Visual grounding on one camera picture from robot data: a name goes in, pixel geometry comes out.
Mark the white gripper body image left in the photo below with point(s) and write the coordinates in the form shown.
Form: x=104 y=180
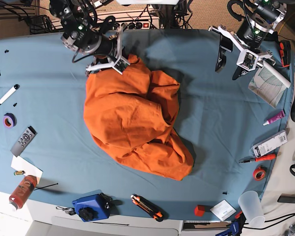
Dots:
x=114 y=59

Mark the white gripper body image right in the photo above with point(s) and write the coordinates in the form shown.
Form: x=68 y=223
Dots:
x=247 y=59

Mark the orange t-shirt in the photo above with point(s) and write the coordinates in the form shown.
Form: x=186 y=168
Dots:
x=131 y=117

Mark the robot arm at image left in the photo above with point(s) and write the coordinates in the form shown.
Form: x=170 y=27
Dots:
x=83 y=34

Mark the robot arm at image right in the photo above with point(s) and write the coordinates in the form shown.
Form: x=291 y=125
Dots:
x=259 y=18

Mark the leaf pattern booklet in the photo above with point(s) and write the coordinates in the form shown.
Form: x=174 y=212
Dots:
x=269 y=85

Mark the black power strip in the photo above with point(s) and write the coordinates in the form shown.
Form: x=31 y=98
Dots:
x=138 y=25

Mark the orange black clamp tool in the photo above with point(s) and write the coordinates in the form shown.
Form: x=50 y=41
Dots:
x=285 y=53

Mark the purple glue tube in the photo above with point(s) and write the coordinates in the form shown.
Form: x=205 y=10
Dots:
x=275 y=118

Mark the clear packaged bit set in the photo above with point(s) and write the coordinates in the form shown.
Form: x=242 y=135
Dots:
x=270 y=144

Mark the red tape roll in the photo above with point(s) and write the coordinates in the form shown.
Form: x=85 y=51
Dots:
x=259 y=173

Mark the black and white marker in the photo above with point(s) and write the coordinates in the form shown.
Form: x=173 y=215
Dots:
x=9 y=93

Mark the blue-grey table cloth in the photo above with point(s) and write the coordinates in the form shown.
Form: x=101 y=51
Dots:
x=219 y=121

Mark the translucent plastic cup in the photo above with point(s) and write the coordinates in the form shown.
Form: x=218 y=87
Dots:
x=250 y=206

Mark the black power adapter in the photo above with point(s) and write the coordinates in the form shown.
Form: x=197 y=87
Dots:
x=286 y=198

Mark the white square card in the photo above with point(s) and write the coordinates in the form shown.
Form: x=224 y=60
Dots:
x=223 y=210

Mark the purple tape roll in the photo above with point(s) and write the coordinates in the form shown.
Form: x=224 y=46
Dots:
x=9 y=120

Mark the small red cube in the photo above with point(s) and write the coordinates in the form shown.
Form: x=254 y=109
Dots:
x=199 y=210

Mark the grey remote control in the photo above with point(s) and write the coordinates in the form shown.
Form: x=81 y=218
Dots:
x=23 y=141

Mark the blue black bar clamp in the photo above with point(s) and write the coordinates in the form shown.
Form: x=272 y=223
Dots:
x=236 y=226

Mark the orange black utility knife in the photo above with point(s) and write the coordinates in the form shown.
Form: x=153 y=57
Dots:
x=151 y=209

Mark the black zip tie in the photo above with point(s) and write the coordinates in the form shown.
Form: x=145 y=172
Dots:
x=47 y=186

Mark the white paper card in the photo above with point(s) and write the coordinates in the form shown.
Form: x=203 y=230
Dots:
x=20 y=164

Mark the small AA battery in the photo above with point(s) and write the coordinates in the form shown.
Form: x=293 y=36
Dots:
x=16 y=173

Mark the blue box with black knob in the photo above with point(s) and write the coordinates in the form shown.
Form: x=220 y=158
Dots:
x=93 y=208

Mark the red drink can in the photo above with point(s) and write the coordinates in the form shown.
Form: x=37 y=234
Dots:
x=22 y=192

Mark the red handled screwdriver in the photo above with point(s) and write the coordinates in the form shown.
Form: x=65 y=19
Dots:
x=259 y=159

